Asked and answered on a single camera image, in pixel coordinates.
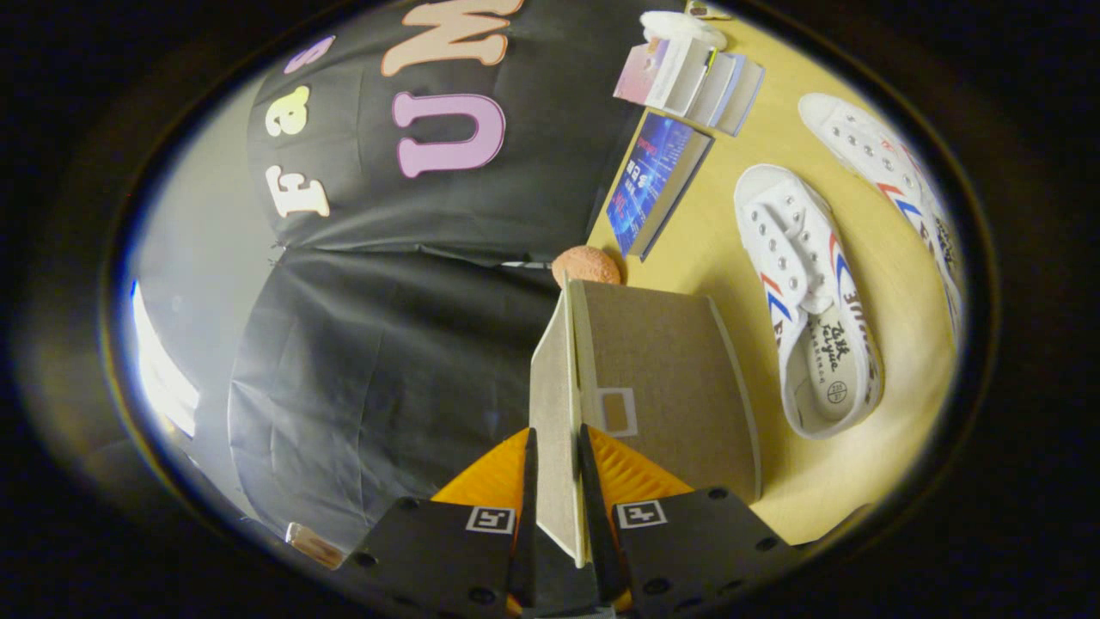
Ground pink cover book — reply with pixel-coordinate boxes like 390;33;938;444
613;39;710;117

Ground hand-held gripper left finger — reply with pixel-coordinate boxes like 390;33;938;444
339;427;553;619

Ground white striped canvas shoe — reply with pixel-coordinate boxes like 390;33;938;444
797;92;968;345
733;163;886;441

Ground thick white paged book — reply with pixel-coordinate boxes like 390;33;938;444
687;50;744;128

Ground beige storage box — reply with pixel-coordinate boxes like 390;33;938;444
527;275;764;568

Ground blue cover book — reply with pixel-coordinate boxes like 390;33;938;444
606;110;714;261

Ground grey-blue cover book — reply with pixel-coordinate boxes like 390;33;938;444
715;56;766;137

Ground black backdrop cloth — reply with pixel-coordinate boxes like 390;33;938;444
193;0;680;551

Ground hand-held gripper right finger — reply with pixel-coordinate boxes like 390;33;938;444
576;423;809;619

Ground orange sponge ball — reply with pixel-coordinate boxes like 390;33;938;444
551;245;622;289

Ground white fluffy ball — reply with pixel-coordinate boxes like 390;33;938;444
640;10;729;51

